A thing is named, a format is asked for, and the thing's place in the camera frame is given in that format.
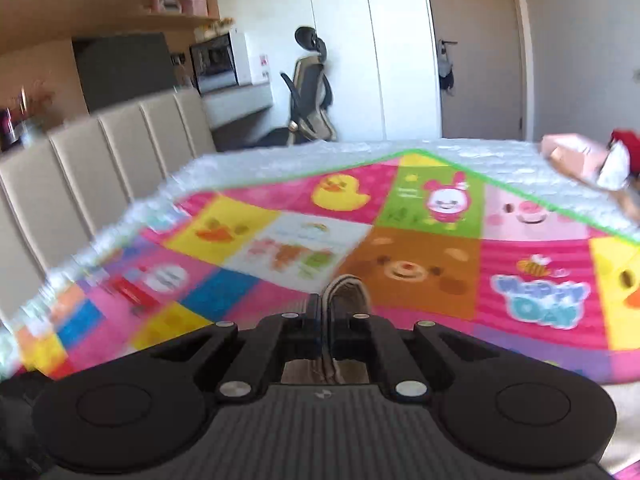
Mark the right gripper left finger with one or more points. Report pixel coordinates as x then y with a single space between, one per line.
292 335

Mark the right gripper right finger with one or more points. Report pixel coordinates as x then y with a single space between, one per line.
376 343

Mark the beige striped shirt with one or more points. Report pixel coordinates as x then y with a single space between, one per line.
346 297

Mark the colourful cartoon play mat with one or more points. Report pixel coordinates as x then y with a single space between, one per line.
350 254

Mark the white quilted mattress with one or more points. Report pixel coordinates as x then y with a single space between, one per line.
350 159

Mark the grey desk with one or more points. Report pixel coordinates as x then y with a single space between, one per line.
224 106

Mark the black office chair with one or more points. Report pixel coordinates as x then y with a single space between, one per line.
311 96

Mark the pink paper bag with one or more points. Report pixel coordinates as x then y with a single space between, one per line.
577 157

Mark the white microwave oven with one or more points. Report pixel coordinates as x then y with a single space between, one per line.
221 62

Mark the red and white garment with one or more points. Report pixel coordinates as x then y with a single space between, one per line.
622 161

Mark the white wardrobe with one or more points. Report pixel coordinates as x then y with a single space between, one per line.
381 63

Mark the beige room door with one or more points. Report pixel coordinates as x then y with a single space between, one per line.
481 65

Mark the wooden wall shelf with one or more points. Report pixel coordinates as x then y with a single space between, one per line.
26 23

